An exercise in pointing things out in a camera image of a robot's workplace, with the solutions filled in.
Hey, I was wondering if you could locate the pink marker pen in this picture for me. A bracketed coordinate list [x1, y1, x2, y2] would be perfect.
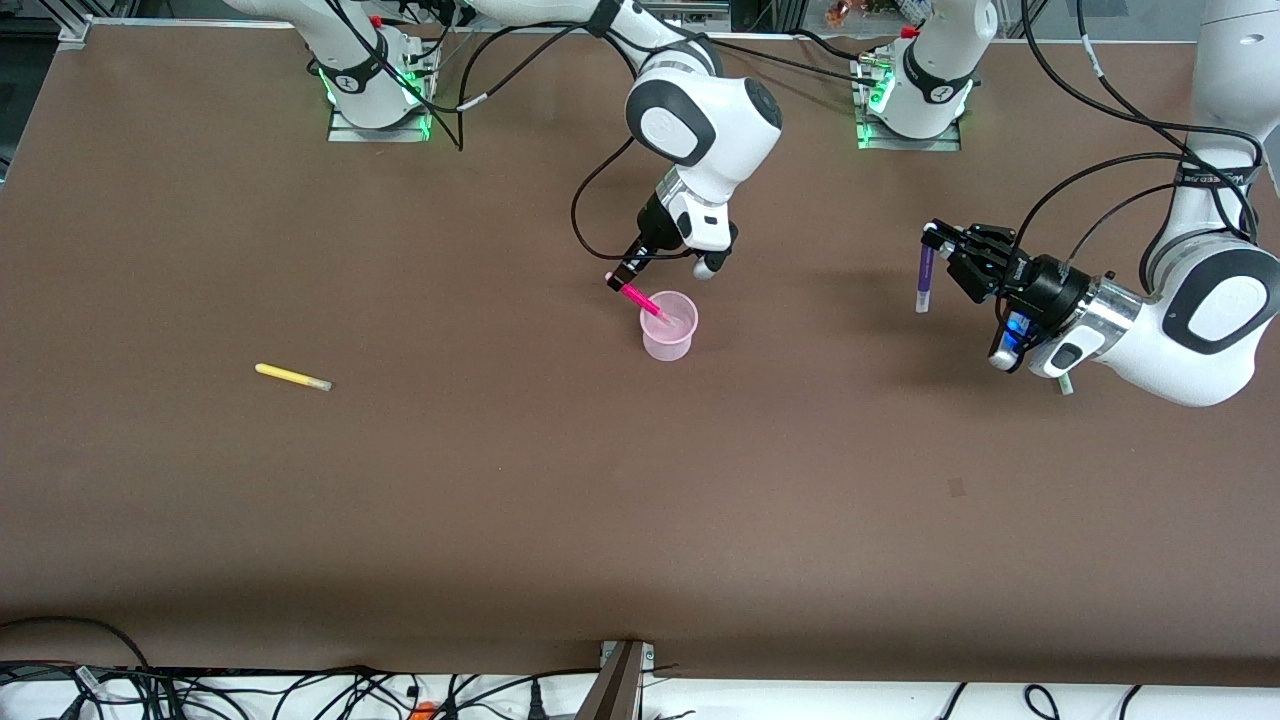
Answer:
[619, 283, 672, 325]

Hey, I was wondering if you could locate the pink plastic pen holder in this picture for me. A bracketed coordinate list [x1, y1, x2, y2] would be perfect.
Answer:
[640, 290, 699, 362]

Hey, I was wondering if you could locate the brown table cover sheet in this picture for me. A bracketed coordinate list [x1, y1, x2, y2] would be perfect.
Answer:
[0, 22, 1280, 687]

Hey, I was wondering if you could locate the yellow marker pen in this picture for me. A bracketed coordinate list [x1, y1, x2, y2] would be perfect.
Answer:
[255, 362, 333, 392]

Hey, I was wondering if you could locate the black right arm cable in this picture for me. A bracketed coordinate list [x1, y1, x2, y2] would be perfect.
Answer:
[335, 0, 646, 263]

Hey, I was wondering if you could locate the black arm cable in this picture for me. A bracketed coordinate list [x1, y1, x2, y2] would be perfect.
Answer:
[998, 0, 1263, 333]
[335, 0, 646, 263]

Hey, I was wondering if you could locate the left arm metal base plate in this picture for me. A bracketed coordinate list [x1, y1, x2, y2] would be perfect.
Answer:
[855, 108, 963, 153]

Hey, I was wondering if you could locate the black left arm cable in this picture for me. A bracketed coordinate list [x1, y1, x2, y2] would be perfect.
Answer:
[998, 0, 1263, 333]

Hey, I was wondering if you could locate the black cable lying on table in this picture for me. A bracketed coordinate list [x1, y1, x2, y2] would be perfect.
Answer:
[700, 29, 883, 87]

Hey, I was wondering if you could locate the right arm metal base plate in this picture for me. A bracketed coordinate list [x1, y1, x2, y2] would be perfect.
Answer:
[327, 98, 434, 143]

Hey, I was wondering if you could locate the metal camera post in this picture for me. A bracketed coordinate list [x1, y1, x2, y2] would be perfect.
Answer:
[575, 640, 657, 720]

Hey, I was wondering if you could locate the black cable loop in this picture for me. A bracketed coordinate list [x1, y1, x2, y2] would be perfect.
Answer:
[0, 616, 153, 673]

